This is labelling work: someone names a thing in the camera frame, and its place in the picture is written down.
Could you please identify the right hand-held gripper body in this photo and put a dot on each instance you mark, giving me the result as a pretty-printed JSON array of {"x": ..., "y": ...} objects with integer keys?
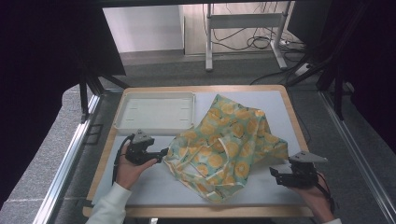
[{"x": 302, "y": 175}]

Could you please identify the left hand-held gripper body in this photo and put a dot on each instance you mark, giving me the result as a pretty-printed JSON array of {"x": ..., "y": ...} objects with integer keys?
[{"x": 138, "y": 152}]

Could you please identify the orange print cloth bag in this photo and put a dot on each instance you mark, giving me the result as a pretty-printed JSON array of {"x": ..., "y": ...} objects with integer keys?
[{"x": 218, "y": 140}]

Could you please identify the person's left hand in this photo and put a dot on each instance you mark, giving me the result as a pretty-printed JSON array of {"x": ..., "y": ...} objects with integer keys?
[{"x": 130, "y": 174}]

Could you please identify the person's right hand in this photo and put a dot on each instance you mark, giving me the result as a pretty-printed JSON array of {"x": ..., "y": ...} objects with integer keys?
[{"x": 317, "y": 200}]

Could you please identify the pale grey table mat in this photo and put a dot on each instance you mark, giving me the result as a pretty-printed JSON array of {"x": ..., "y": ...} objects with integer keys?
[{"x": 162, "y": 186}]

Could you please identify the white plastic tray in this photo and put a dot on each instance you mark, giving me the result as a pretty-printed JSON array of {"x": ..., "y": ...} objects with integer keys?
[{"x": 155, "y": 112}]

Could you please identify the black metal stand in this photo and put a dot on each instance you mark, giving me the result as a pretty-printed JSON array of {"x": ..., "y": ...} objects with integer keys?
[
  {"x": 338, "y": 93},
  {"x": 84, "y": 93}
]

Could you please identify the white power strip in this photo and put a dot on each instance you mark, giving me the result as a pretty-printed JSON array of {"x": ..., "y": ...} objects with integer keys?
[{"x": 303, "y": 69}]

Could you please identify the black curtain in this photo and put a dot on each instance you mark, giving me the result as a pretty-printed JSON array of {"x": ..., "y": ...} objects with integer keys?
[
  {"x": 46, "y": 62},
  {"x": 370, "y": 62}
]

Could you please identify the aluminium rail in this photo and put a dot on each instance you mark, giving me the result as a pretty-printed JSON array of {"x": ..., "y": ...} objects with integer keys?
[
  {"x": 67, "y": 158},
  {"x": 358, "y": 149}
]

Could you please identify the white metal desk frame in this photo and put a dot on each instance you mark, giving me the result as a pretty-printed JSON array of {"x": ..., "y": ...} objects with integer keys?
[{"x": 243, "y": 20}]

